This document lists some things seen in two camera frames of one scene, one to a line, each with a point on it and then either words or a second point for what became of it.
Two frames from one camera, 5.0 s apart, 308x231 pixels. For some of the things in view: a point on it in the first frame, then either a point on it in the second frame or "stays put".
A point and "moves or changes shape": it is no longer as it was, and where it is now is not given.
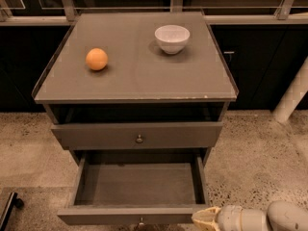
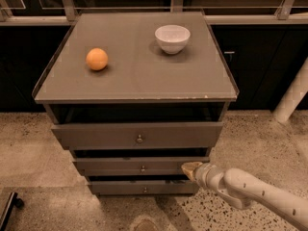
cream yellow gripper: (228, 218) to (203, 174)
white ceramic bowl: (171, 38) stays put
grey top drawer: (139, 136) stays put
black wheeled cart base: (13, 201) stays put
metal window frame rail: (282, 15) stays put
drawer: (139, 188) moves or changes shape
